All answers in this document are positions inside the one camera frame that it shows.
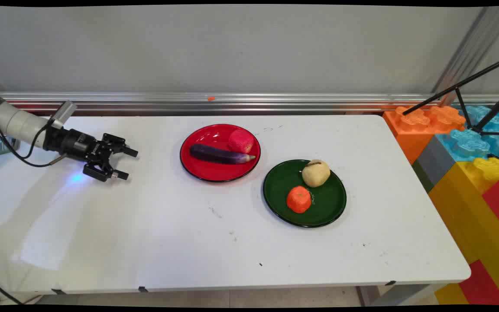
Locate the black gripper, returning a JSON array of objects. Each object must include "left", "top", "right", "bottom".
[{"left": 43, "top": 126, "right": 139, "bottom": 183}]

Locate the purple toy eggplant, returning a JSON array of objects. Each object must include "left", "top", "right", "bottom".
[{"left": 189, "top": 144, "right": 256, "bottom": 165}]

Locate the red round plate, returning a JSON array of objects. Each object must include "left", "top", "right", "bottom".
[{"left": 179, "top": 123, "right": 262, "bottom": 183}]

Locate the red toy apple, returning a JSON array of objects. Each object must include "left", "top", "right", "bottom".
[{"left": 228, "top": 129, "right": 255, "bottom": 154}]

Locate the orange toy tangerine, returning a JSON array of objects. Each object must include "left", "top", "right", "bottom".
[{"left": 286, "top": 186, "right": 312, "bottom": 214}]

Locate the beige toy pear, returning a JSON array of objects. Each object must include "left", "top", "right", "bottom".
[{"left": 302, "top": 159, "right": 331, "bottom": 188}]

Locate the green round plate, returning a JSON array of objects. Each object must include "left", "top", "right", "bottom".
[{"left": 262, "top": 159, "right": 347, "bottom": 228}]

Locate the orange giant building block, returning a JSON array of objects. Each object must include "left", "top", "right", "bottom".
[{"left": 382, "top": 105, "right": 467, "bottom": 166}]

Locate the grey giant building block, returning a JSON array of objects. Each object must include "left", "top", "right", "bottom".
[{"left": 412, "top": 136, "right": 457, "bottom": 194}]

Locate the black tripod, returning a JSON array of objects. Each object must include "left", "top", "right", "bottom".
[{"left": 402, "top": 53, "right": 499, "bottom": 137}]

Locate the yellow giant building block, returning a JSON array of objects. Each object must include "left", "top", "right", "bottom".
[{"left": 428, "top": 156, "right": 499, "bottom": 306}]

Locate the blue giant building block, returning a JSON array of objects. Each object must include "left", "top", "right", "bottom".
[{"left": 435, "top": 105, "right": 499, "bottom": 163}]

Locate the aluminium rail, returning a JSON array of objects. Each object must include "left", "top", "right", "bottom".
[{"left": 0, "top": 91, "right": 499, "bottom": 115}]

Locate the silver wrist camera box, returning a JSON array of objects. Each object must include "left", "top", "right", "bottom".
[{"left": 49, "top": 100, "right": 78, "bottom": 130}]

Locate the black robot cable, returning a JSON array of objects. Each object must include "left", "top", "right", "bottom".
[{"left": 0, "top": 112, "right": 67, "bottom": 168}]

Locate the thin black floor cable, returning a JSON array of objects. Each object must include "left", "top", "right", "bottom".
[{"left": 0, "top": 276, "right": 24, "bottom": 305}]

